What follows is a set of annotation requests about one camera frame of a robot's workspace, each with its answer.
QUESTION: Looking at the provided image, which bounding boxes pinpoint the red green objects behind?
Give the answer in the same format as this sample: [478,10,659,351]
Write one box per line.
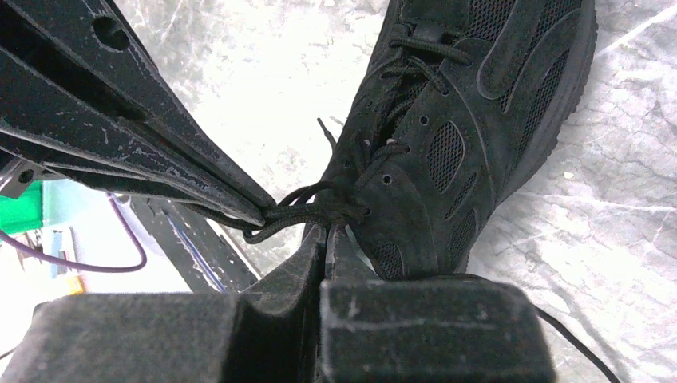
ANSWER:
[1,181,43,235]

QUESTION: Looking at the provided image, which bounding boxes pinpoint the black shoe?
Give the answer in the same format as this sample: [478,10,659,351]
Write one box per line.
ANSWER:
[317,1,597,280]

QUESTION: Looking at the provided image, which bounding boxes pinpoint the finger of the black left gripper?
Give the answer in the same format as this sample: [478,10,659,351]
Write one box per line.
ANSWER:
[1,1,275,227]

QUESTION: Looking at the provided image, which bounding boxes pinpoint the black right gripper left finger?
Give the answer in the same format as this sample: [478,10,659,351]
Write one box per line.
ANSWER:
[1,227,327,382]

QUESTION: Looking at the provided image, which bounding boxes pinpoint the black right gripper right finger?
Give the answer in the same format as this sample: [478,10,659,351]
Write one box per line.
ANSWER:
[319,227,557,382]

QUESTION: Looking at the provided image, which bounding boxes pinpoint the black shoelace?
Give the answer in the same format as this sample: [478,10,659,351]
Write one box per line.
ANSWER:
[182,118,623,383]

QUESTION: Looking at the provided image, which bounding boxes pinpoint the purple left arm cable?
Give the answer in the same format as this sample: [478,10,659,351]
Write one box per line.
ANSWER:
[0,192,148,274]

